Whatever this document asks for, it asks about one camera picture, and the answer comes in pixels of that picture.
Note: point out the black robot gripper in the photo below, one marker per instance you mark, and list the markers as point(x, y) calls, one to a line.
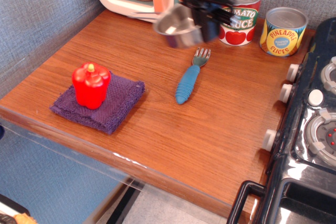
point(208, 14)

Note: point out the pineapple slices can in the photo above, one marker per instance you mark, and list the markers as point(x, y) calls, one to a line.
point(283, 31)

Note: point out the black toy stove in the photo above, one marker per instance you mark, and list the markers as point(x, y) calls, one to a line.
point(300, 186)

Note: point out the purple folded cloth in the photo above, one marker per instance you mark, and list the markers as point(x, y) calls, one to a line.
point(122, 96)

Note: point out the red toy bell pepper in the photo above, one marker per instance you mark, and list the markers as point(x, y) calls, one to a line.
point(91, 82)

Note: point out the small steel pot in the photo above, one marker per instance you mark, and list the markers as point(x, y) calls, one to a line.
point(176, 25)

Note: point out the blue handled toy fork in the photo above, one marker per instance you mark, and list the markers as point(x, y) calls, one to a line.
point(186, 85)

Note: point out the tomato sauce can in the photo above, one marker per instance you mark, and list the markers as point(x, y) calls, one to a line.
point(242, 32)

